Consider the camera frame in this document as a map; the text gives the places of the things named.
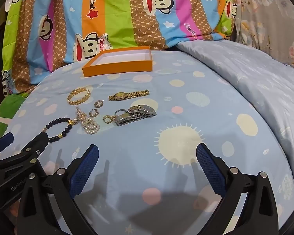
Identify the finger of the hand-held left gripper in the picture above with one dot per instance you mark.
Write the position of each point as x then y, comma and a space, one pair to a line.
3, 142
35, 144

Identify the green pillow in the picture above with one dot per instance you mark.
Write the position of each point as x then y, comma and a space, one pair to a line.
8, 112

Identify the light blue spotted bedsheet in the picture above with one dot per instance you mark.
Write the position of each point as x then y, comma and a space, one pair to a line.
186, 102

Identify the gold braided bangle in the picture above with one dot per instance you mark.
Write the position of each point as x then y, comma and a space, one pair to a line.
74, 100

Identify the silver wrist watch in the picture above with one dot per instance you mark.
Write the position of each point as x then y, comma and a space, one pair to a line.
137, 113

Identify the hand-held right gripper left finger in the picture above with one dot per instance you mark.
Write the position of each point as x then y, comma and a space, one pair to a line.
87, 167

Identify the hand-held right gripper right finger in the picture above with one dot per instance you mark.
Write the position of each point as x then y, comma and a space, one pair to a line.
209, 167

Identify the colourful striped printed blanket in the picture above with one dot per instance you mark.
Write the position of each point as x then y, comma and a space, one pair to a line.
117, 12

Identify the pale blue quilt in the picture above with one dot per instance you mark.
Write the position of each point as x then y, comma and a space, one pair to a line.
259, 78

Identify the gold wrist watch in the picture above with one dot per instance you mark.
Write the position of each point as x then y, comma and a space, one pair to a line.
118, 96

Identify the orange jewelry box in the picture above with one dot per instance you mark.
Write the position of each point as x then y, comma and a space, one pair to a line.
117, 66

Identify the grey floral pillow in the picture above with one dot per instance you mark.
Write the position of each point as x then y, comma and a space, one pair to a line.
272, 17

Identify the small silver hoop earring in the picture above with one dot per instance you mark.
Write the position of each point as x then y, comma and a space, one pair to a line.
92, 114

